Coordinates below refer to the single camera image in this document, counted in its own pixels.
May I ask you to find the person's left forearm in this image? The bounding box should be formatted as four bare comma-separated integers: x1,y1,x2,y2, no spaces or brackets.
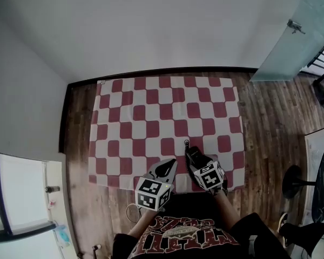
126,209,159,238

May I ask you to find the black shirt with red print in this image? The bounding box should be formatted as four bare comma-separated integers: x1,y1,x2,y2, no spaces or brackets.
112,192,289,259

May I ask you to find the black metal railing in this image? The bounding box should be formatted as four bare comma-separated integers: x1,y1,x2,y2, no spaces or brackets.
299,33,324,78

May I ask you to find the white floor cable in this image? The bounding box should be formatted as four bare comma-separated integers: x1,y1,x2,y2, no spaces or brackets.
125,202,143,224

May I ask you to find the black window frame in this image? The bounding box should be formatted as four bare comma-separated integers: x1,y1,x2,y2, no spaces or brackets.
0,149,57,237

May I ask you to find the red white checkered tablecloth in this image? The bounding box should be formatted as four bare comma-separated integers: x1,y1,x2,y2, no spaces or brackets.
87,76,246,192

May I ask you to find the frosted glass door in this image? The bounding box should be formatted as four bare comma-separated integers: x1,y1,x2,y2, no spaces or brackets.
249,0,324,83

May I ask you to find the blue plastic packet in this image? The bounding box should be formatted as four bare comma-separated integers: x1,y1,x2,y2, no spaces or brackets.
53,224,71,248

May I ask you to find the person's right forearm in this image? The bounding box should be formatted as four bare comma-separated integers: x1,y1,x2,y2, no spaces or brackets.
212,190,242,229

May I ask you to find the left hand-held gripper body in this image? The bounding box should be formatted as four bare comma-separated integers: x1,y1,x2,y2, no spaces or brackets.
134,171,175,213

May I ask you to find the metal door handle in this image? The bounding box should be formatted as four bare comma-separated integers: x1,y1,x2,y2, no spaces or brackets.
287,19,306,35

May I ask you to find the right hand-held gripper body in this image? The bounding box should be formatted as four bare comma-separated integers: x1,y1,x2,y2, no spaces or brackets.
193,160,224,192

